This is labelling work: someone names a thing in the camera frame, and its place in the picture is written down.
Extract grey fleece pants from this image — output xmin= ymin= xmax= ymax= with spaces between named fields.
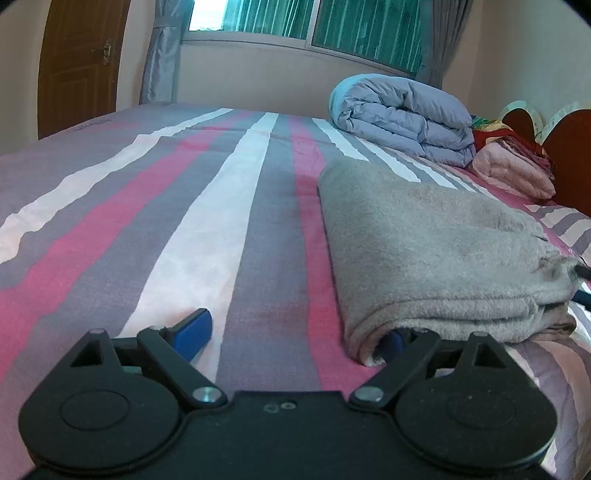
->
xmin=318 ymin=158 xmax=582 ymax=366

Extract striped pink grey bedsheet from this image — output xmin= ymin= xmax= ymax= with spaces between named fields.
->
xmin=0 ymin=102 xmax=591 ymax=480

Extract striped pillow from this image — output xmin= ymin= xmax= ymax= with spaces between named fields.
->
xmin=526 ymin=205 xmax=591 ymax=265

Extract folded pink blanket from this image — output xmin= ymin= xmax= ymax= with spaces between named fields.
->
xmin=468 ymin=140 xmax=556 ymax=201

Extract red patterned folded blanket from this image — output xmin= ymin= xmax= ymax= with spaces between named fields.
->
xmin=472 ymin=115 xmax=554 ymax=180

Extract red wooden headboard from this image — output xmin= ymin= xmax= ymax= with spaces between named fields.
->
xmin=499 ymin=100 xmax=591 ymax=216

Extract folded blue comforter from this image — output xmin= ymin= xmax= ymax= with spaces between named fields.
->
xmin=329 ymin=73 xmax=476 ymax=168

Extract grey left curtain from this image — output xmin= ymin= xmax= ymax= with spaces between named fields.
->
xmin=139 ymin=0 xmax=193 ymax=104

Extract grey curtain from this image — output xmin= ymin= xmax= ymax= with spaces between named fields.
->
xmin=139 ymin=0 xmax=193 ymax=104
xmin=415 ymin=0 xmax=473 ymax=88

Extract brown wooden door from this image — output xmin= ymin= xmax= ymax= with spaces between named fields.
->
xmin=37 ymin=0 xmax=130 ymax=138

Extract window with green awning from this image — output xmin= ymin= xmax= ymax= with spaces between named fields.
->
xmin=189 ymin=0 xmax=422 ymax=75

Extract grey right curtain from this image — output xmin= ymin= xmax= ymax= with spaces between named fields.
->
xmin=415 ymin=0 xmax=473 ymax=88

